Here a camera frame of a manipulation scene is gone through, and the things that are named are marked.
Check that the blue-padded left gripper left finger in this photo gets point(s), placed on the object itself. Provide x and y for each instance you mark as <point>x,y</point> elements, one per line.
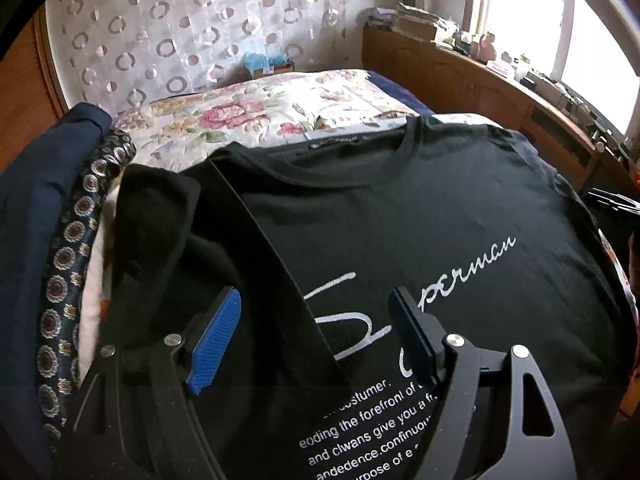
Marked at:
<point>211,337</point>

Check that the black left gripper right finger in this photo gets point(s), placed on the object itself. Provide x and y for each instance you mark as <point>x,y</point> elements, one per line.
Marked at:
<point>421,337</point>

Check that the black Superman t-shirt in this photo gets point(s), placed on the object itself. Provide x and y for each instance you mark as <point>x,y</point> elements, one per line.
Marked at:
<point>483,233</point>

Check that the folded medallion-patterned garment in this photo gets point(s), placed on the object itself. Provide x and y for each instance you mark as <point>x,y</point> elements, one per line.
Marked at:
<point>57,361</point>

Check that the floral bed quilt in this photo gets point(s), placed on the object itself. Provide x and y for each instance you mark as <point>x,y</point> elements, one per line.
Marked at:
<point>177,133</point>

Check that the folded navy garment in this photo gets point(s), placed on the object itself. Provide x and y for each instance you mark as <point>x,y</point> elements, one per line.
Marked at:
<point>34,189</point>

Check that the navy blue blanket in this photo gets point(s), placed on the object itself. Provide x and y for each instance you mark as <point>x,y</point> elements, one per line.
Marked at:
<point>399,93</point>

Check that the wooden sideboard cabinet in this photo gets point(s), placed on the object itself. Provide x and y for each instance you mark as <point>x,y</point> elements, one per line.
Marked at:
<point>448,83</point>

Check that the blue tissue box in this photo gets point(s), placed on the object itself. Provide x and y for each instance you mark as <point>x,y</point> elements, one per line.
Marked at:
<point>260,65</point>

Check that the pink figurine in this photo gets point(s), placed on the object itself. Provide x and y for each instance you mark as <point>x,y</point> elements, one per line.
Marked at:
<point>486,48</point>

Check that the stack of papers and books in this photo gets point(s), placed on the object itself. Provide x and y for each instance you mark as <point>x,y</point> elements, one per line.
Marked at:
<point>413,22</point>

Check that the circle-patterned sheer curtain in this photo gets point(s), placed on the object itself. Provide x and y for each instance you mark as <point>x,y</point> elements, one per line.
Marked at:
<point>119,54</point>

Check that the window with white frame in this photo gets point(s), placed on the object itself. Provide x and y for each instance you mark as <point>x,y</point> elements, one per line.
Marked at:
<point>567,41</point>

